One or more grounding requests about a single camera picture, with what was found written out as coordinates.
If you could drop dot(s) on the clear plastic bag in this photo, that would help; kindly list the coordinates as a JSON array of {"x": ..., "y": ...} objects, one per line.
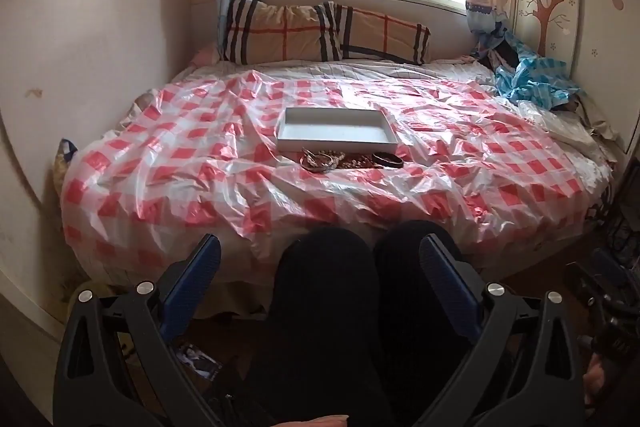
[{"x": 555, "y": 119}]

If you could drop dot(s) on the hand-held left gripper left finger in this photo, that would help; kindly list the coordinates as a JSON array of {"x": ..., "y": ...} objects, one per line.
[{"x": 197, "y": 279}]

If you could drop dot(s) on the red checked plastic sheet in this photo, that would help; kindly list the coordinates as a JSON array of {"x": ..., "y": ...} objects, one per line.
[{"x": 200, "y": 187}]

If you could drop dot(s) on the small plaid pillow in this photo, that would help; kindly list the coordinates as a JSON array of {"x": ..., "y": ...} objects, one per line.
[{"x": 385, "y": 34}]

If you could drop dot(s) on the white shallow tray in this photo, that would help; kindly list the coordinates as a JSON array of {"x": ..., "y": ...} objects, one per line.
[{"x": 335, "y": 133}]

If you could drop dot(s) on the person's right hand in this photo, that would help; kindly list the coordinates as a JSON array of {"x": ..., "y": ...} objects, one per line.
[{"x": 596, "y": 382}]

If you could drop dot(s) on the large plaid pillow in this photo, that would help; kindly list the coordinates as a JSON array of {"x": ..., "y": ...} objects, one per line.
[{"x": 280, "y": 29}]

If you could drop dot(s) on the blue and yellow bag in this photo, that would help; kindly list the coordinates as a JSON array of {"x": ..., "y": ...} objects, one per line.
[{"x": 65, "y": 162}]

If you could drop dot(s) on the person's right leg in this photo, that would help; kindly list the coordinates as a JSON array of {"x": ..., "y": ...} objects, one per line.
[{"x": 415, "y": 307}]

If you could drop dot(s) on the pile of dark clothes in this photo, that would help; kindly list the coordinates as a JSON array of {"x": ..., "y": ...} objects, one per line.
[{"x": 502, "y": 49}]

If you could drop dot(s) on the blue checked plastic sheet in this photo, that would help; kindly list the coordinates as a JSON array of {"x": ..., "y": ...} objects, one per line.
[{"x": 530, "y": 79}]

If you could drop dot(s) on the dark bangle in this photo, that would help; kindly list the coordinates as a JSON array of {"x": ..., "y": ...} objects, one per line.
[{"x": 380, "y": 162}]

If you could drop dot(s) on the smartphone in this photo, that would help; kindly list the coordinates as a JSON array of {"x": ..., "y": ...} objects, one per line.
[{"x": 200, "y": 361}]

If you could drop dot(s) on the pink cloth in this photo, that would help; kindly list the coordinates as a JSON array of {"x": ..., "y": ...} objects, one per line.
[{"x": 207, "y": 56}]

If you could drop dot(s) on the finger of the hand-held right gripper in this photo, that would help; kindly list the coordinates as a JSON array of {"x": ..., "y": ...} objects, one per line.
[
  {"x": 612, "y": 269},
  {"x": 582, "y": 282}
]

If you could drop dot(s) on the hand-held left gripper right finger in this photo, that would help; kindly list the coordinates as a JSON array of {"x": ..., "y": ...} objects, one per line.
[{"x": 442, "y": 279}]

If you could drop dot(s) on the wardrobe with tree decal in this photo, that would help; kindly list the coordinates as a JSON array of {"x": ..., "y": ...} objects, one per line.
[{"x": 575, "y": 7}]

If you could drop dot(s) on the silver bangle set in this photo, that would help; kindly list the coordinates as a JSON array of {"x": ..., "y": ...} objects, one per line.
[{"x": 314, "y": 163}]

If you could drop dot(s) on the person's left hand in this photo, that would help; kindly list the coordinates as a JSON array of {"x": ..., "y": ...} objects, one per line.
[{"x": 322, "y": 422}]

